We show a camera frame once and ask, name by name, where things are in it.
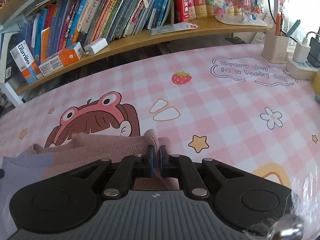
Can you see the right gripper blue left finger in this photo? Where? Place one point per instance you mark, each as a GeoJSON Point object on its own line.
{"type": "Point", "coordinates": [149, 161]}

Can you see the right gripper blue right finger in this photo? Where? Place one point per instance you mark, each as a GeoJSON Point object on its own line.
{"type": "Point", "coordinates": [164, 161]}

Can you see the purple and mauve knit sweater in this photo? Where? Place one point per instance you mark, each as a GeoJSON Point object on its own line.
{"type": "Point", "coordinates": [38, 163]}

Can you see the pink checkered cartoon tablecloth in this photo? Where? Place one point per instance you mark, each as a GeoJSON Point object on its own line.
{"type": "Point", "coordinates": [227, 103]}

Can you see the white charger plug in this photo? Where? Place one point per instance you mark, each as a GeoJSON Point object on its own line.
{"type": "Point", "coordinates": [95, 46]}

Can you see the lying usmile toothpaste box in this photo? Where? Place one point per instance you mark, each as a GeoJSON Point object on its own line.
{"type": "Point", "coordinates": [62, 58]}

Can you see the row of colourful books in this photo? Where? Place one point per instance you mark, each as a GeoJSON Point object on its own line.
{"type": "Point", "coordinates": [114, 18]}

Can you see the beige pen holder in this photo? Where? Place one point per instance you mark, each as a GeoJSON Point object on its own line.
{"type": "Point", "coordinates": [275, 47]}

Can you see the red dictionaries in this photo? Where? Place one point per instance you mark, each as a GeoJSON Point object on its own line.
{"type": "Point", "coordinates": [186, 10]}

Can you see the white power strip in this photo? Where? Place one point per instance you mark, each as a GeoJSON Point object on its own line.
{"type": "Point", "coordinates": [298, 66]}

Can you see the upright usmile toothpaste box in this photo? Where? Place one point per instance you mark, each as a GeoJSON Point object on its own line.
{"type": "Point", "coordinates": [26, 62]}

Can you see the white wooden bookshelf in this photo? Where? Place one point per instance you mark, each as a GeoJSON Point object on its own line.
{"type": "Point", "coordinates": [12, 16]}

